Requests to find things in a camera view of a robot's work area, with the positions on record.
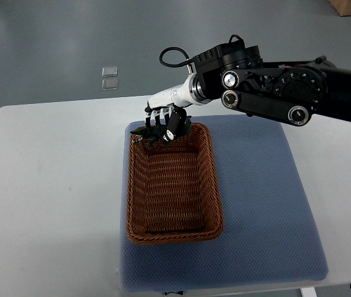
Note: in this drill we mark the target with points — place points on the brown wicker basket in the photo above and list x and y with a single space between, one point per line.
172 190

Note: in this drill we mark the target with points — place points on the upper floor outlet plate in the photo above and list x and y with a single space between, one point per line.
109 71

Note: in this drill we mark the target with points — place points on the blue-grey foam mat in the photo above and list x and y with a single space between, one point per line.
270 235

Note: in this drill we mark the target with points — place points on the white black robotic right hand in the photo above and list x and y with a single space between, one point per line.
171 103

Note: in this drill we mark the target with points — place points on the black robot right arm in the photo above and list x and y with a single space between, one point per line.
287 92

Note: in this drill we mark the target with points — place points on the white table leg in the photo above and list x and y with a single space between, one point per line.
308 292

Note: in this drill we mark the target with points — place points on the dark toy crocodile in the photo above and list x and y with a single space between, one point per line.
158 133

